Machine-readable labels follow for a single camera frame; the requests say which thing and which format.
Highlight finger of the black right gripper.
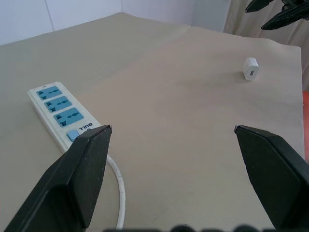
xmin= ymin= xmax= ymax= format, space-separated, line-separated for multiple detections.
xmin=261 ymin=4 xmax=309 ymax=31
xmin=244 ymin=0 xmax=275 ymax=14

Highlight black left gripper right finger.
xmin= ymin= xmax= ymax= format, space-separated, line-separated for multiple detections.
xmin=234 ymin=124 xmax=309 ymax=230

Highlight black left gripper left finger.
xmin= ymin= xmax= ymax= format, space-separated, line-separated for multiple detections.
xmin=4 ymin=124 xmax=113 ymax=232

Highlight white USB charger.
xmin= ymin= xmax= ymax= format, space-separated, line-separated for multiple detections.
xmin=242 ymin=57 xmax=260 ymax=81

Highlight white power strip blue sockets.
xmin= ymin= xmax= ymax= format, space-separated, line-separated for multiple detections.
xmin=27 ymin=81 xmax=103 ymax=154

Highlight beige curtain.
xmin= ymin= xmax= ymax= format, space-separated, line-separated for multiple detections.
xmin=222 ymin=0 xmax=309 ymax=48

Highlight white power cable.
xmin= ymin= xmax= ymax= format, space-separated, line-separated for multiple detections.
xmin=106 ymin=154 xmax=126 ymax=230

